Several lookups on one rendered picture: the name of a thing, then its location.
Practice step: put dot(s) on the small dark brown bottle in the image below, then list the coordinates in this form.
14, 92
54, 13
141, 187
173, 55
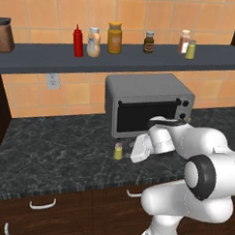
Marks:
149, 42

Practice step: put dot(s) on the white wall power socket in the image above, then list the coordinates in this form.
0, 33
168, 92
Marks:
53, 81

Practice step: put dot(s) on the brown canister with black lid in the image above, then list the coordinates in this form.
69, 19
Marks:
4, 35

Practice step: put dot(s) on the yellow-green shaker with grey cap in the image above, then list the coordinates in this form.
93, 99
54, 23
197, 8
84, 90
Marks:
190, 50

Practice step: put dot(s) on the yellow-green shaker with pale cap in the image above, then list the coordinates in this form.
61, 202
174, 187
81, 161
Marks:
118, 151

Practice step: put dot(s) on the red ketchup bottle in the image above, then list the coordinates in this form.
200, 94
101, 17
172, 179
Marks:
78, 42

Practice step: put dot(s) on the reddish spice shaker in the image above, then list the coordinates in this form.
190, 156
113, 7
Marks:
183, 41

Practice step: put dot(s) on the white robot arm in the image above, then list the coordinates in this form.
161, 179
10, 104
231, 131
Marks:
197, 177

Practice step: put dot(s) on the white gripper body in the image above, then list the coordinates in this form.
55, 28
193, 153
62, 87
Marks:
141, 149

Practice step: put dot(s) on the pale peach sauce bottle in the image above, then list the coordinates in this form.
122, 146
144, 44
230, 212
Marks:
93, 42

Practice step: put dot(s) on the dark grey wall shelf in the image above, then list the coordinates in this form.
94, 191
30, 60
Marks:
125, 58

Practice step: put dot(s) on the dark wood drawer front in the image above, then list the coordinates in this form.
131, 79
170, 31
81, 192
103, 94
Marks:
44, 213

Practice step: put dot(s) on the grey toaster oven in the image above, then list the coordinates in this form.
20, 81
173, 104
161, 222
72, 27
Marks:
145, 104

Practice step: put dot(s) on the mustard yellow jar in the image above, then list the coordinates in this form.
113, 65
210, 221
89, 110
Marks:
114, 38

